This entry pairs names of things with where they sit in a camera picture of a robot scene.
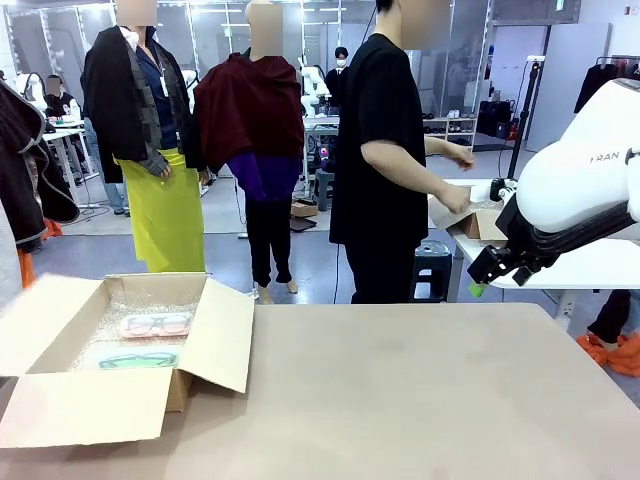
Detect background person in jeans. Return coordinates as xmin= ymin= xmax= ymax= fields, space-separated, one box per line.
xmin=82 ymin=117 xmax=130 ymax=217

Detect white side table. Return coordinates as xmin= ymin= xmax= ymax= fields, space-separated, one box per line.
xmin=439 ymin=177 xmax=640 ymax=321

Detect white background desk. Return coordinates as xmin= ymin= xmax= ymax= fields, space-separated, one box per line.
xmin=42 ymin=118 xmax=94 ymax=191

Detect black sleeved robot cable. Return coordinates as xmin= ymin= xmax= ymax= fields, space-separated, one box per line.
xmin=494 ymin=193 xmax=640 ymax=274

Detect clothes rack with dark garments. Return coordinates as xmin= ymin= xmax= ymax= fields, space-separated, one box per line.
xmin=573 ymin=54 xmax=640 ymax=114

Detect clear bubble wrap sheet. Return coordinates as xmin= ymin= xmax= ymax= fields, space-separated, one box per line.
xmin=469 ymin=196 xmax=507 ymax=215
xmin=69 ymin=277 xmax=209 ymax=374

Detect background person with mask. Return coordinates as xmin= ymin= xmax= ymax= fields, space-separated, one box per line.
xmin=324 ymin=46 xmax=354 ymax=109

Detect purple garment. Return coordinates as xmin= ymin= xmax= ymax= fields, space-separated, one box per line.
xmin=227 ymin=152 xmax=303 ymax=202

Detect black plastic stool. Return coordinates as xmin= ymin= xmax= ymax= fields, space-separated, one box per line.
xmin=412 ymin=239 xmax=454 ymax=304

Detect yellow plastic apron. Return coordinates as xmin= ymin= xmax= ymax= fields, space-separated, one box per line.
xmin=113 ymin=147 xmax=207 ymax=274

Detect mannequin with maroon cloth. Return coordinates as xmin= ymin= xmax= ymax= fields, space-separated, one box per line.
xmin=192 ymin=0 xmax=306 ymax=305

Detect maroon cloth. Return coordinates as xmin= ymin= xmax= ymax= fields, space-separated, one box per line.
xmin=192 ymin=52 xmax=305 ymax=174

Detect mannequin with dark coat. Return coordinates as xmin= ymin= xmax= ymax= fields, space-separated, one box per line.
xmin=0 ymin=79 xmax=81 ymax=291

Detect person in black t-shirt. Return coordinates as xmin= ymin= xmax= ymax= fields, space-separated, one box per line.
xmin=328 ymin=0 xmax=476 ymax=305

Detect black bags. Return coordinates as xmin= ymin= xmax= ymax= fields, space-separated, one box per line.
xmin=478 ymin=99 xmax=516 ymax=139

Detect black tripod stand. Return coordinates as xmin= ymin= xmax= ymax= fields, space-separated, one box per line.
xmin=505 ymin=56 xmax=546 ymax=182

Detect person's right forearm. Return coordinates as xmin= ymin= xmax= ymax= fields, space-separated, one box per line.
xmin=363 ymin=141 xmax=449 ymax=201

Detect pink glasses case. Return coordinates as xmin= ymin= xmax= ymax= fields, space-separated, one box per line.
xmin=121 ymin=312 xmax=193 ymax=341

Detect orange crumpled cloth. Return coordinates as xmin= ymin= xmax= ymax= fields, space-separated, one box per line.
xmin=575 ymin=332 xmax=640 ymax=377

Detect white shoe shelf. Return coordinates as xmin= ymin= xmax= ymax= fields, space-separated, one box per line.
xmin=422 ymin=108 xmax=479 ymax=149

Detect green glasses case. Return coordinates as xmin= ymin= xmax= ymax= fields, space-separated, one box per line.
xmin=97 ymin=349 xmax=185 ymax=371

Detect person's left hand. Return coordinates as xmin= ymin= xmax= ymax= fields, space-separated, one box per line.
xmin=451 ymin=147 xmax=477 ymax=172

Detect seated background person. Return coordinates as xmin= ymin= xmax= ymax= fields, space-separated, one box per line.
xmin=43 ymin=73 xmax=81 ymax=120

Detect cardboard shipping box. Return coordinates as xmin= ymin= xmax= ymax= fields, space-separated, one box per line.
xmin=428 ymin=183 xmax=510 ymax=245
xmin=0 ymin=272 xmax=256 ymax=450

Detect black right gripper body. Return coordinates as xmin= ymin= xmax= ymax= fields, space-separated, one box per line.
xmin=467 ymin=243 xmax=540 ymax=288

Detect mannequin with yellow apron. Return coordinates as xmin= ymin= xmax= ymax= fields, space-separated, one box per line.
xmin=79 ymin=0 xmax=211 ymax=275

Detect person's left forearm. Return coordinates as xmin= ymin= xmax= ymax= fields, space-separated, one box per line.
xmin=423 ymin=135 xmax=457 ymax=161

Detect black jacket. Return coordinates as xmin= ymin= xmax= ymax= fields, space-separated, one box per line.
xmin=80 ymin=25 xmax=174 ymax=184

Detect black step stool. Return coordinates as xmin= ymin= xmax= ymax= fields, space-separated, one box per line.
xmin=313 ymin=168 xmax=335 ymax=212

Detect person's right hand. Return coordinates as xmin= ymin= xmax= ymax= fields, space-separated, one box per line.
xmin=439 ymin=180 xmax=472 ymax=215

